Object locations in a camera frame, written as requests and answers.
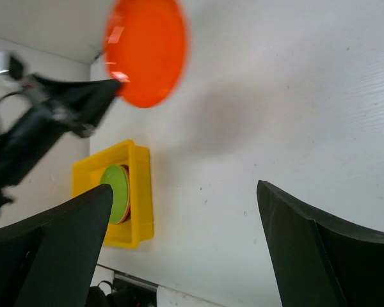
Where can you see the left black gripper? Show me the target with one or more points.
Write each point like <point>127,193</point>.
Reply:
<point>56,108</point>

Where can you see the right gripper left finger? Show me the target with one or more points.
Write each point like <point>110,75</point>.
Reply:
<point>49,259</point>

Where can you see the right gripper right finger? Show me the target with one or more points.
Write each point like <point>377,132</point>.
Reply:
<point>318,258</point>

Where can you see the green plate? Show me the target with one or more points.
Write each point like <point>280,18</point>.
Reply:
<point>115,177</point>

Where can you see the orange plate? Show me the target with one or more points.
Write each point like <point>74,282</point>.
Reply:
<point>145,48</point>
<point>127,203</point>

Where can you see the yellow plastic bin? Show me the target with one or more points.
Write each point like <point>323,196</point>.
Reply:
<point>87,173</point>

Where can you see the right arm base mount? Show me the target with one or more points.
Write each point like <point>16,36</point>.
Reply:
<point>121,289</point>

